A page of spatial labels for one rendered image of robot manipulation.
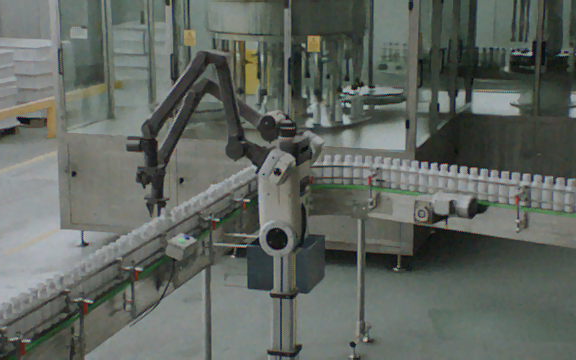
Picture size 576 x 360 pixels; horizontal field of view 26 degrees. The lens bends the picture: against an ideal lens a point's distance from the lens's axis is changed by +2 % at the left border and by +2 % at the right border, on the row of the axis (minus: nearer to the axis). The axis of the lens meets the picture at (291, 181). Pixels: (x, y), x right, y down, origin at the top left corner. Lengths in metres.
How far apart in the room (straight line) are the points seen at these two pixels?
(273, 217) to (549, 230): 1.98
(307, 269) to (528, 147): 4.93
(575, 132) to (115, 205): 3.82
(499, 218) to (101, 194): 3.85
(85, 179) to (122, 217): 0.41
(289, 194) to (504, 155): 5.70
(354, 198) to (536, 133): 3.67
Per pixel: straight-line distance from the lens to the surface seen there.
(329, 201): 7.01
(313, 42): 8.73
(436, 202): 6.57
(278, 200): 4.94
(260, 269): 5.85
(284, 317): 5.14
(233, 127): 4.81
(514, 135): 10.44
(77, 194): 9.58
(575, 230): 6.45
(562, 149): 10.43
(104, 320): 4.94
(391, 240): 8.80
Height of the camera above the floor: 2.42
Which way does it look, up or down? 12 degrees down
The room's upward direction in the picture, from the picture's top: straight up
